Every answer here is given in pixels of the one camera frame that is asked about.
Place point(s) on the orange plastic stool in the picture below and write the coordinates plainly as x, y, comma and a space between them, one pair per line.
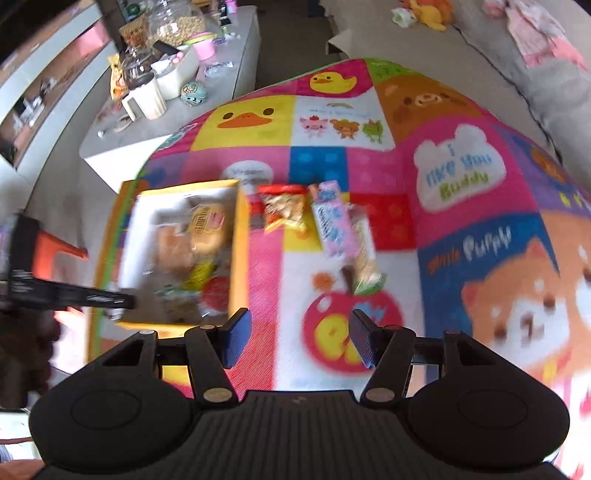
60, 254

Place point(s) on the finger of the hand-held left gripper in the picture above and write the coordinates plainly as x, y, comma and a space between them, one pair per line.
101, 298

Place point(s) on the pink box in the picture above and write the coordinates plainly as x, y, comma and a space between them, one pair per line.
94, 41

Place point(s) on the orange printed snack bag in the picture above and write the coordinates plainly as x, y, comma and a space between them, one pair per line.
117, 76

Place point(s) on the grey wall shelf unit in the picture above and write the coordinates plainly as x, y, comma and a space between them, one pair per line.
41, 78

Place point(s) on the beige sofa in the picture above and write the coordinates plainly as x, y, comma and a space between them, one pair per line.
498, 69

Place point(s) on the orange plush toy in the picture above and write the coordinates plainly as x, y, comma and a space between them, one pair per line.
429, 11

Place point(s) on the brown snack bag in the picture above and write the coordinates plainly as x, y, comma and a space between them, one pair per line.
134, 32

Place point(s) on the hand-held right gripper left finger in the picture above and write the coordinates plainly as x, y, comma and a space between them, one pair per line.
236, 339

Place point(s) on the yellow shoe box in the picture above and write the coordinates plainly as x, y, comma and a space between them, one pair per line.
138, 207

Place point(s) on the pink clothing pile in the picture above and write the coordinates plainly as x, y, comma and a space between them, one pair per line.
540, 32

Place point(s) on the bread packet yellow label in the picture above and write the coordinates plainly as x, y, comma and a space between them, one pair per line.
210, 226

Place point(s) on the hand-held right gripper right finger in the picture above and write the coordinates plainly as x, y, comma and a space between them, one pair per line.
362, 339

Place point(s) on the person's left hand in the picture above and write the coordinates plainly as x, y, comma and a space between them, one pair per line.
27, 355

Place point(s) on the white low cabinet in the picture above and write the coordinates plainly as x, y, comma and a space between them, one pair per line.
221, 92

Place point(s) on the patterned ball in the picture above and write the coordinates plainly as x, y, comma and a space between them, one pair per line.
194, 93

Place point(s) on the green yellow candy packet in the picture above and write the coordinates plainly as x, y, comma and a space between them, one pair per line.
201, 273

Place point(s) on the pink cup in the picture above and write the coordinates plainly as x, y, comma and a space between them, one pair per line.
204, 48

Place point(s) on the clear bun bread packet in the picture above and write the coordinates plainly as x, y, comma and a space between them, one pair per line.
173, 249

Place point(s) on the clear cereal bar packet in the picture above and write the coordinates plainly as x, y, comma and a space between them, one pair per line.
367, 258

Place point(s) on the small white plush toy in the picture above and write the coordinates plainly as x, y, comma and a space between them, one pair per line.
402, 16

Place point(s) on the white rectangular container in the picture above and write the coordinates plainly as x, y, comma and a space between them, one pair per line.
178, 76

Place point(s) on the glass jar with lid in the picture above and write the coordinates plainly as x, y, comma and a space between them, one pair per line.
178, 23

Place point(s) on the glass kettle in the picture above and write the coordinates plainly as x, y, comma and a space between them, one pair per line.
137, 69

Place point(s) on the colourful printed play mat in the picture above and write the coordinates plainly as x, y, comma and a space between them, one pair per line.
351, 152

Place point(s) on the white plastic jug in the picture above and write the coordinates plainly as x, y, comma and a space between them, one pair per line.
147, 99

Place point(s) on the pink striped snack packet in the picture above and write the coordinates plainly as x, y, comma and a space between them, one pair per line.
334, 221

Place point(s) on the red round snack packet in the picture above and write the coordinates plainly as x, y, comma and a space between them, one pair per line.
216, 293

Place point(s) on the red peanut snack packet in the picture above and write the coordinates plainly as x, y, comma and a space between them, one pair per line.
282, 207

